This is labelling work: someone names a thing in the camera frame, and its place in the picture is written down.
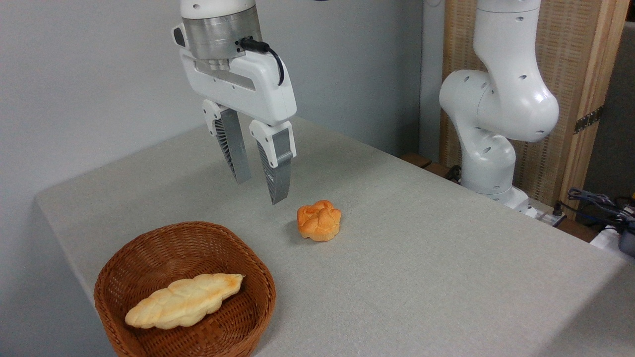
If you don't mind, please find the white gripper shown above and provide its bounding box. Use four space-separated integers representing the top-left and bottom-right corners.
172 24 297 206

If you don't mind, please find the blue-grey cable bundle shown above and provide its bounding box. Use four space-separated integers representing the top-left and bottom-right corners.
568 187 635 234

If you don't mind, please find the white box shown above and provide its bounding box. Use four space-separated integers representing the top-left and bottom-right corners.
589 224 635 256

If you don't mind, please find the grey tablecloth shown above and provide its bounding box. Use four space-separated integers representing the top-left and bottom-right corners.
35 116 635 357

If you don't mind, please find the black screen hinge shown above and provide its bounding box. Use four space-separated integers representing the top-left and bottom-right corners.
574 106 604 135

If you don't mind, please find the dark grey device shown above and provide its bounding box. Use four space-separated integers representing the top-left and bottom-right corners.
617 229 635 258

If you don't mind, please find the long pale braided bread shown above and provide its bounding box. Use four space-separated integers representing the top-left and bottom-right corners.
125 273 246 330

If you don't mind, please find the brown wicker basket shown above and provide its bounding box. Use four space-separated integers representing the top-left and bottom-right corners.
94 221 276 357

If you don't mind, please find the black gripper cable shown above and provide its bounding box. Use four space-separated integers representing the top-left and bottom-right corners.
240 38 285 86

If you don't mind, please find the round orange bread roll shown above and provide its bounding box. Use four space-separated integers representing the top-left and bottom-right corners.
297 200 342 242

